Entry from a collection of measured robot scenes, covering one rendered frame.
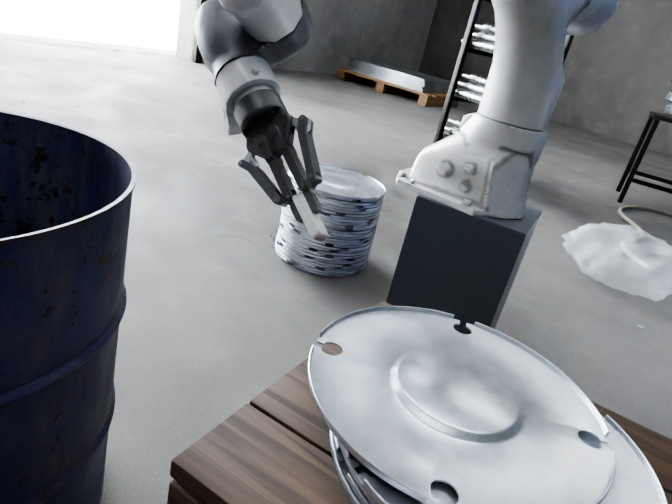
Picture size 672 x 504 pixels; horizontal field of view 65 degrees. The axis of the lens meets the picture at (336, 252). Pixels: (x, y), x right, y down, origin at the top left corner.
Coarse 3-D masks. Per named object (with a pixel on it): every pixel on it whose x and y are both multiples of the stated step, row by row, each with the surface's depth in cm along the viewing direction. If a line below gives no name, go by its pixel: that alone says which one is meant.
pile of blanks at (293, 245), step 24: (288, 216) 151; (336, 216) 144; (360, 216) 146; (288, 240) 152; (312, 240) 148; (336, 240) 147; (360, 240) 152; (312, 264) 150; (336, 264) 151; (360, 264) 157
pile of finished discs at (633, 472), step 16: (608, 416) 53; (624, 432) 51; (336, 448) 44; (624, 448) 50; (336, 464) 43; (352, 464) 41; (624, 464) 48; (640, 464) 48; (352, 480) 41; (368, 480) 40; (624, 480) 46; (640, 480) 46; (656, 480) 46; (352, 496) 41; (368, 496) 39; (384, 496) 39; (400, 496) 39; (448, 496) 40; (608, 496) 44; (624, 496) 44; (640, 496) 44; (656, 496) 45
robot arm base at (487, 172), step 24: (480, 120) 82; (432, 144) 89; (456, 144) 84; (480, 144) 82; (504, 144) 80; (528, 144) 80; (408, 168) 97; (432, 168) 86; (456, 168) 84; (480, 168) 82; (504, 168) 81; (528, 168) 82; (432, 192) 85; (456, 192) 85; (480, 192) 82; (504, 192) 82; (504, 216) 83
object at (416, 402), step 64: (384, 320) 60; (448, 320) 63; (320, 384) 47; (384, 384) 49; (448, 384) 50; (512, 384) 54; (384, 448) 42; (448, 448) 43; (512, 448) 45; (576, 448) 47
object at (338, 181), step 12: (324, 168) 164; (336, 168) 167; (324, 180) 151; (336, 180) 153; (348, 180) 156; (360, 180) 160; (372, 180) 163; (324, 192) 142; (336, 192) 145; (348, 192) 147; (360, 192) 150; (372, 192) 152; (384, 192) 154
